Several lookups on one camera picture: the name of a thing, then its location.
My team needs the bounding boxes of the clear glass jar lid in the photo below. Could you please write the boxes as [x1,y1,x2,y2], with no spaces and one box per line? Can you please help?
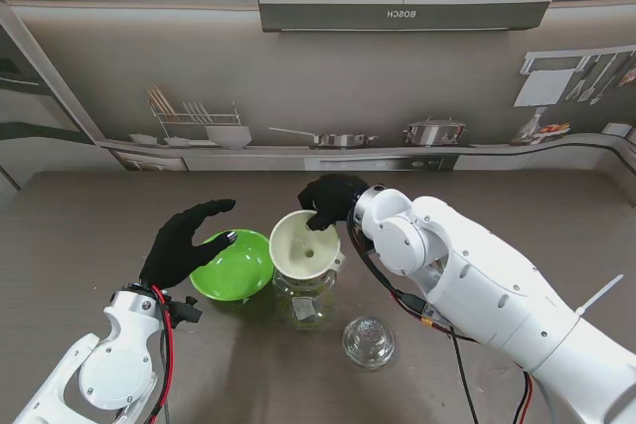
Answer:
[341,315,398,370]

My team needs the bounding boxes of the mung beans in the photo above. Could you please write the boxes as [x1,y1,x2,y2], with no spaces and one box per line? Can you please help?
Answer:
[280,279,334,332]

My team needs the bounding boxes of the green plastic bowl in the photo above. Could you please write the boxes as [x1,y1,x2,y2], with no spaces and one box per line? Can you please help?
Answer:
[189,228,276,302]

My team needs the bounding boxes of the red and black arm cable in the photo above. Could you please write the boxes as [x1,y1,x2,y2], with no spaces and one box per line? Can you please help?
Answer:
[113,284,178,424]

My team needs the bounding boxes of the cream plastic funnel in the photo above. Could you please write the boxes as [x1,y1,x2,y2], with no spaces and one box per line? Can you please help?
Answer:
[268,210,347,281]

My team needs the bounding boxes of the clear glass jar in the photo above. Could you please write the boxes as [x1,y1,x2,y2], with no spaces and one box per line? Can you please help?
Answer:
[271,269,338,332]

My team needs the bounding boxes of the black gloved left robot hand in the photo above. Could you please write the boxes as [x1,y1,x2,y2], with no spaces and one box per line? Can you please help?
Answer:
[138,198,239,292]

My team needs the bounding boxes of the white cable tie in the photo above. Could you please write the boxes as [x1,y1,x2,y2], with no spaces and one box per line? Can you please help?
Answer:
[575,273,625,319]

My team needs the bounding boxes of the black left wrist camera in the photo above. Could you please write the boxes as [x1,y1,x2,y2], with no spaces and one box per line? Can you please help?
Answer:
[168,295,204,327]

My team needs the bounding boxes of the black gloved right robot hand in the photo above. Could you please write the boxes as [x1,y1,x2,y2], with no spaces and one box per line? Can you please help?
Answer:
[296,174,372,232]

